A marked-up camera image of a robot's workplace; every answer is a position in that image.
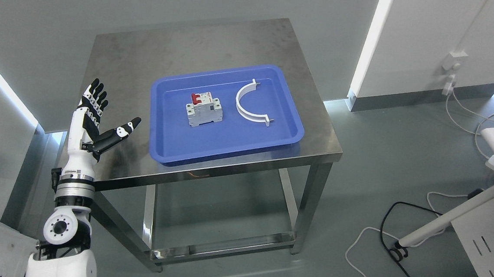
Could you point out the white curved plastic clamp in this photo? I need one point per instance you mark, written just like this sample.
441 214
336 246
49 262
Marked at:
249 106

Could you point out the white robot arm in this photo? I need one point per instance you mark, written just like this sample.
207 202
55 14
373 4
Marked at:
66 250

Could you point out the grey circuit breaker red switch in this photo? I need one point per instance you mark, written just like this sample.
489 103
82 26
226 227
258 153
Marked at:
203 108

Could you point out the stainless steel table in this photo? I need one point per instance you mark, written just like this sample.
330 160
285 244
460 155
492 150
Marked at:
126 180

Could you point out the blue plastic tray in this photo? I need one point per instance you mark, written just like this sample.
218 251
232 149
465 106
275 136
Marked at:
172 141

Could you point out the white wall socket with plug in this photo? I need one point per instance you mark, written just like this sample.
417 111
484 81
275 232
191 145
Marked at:
451 64

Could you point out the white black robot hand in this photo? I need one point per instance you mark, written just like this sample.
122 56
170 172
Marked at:
85 142

